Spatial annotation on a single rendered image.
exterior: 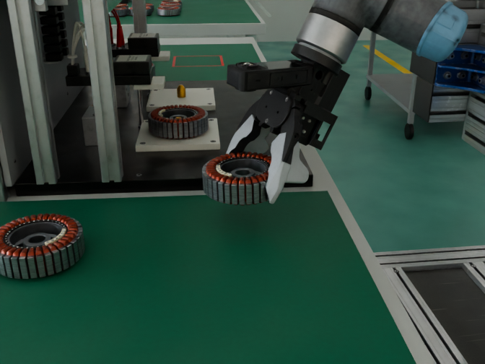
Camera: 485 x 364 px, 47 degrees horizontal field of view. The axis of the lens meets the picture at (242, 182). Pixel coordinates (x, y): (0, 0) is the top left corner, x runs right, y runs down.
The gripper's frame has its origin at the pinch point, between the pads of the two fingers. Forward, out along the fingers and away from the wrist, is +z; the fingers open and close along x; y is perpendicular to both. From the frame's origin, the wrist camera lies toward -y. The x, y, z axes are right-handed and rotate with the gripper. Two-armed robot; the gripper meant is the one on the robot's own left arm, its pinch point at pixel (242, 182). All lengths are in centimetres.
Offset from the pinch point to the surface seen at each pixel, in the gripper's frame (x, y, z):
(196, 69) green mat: 91, 32, -11
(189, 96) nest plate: 54, 14, -5
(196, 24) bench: 175, 64, -30
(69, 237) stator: 0.0, -19.6, 13.8
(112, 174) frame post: 18.2, -10.1, 9.2
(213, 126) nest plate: 31.8, 10.5, -2.8
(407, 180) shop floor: 123, 178, -8
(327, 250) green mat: -12.3, 8.1, 2.4
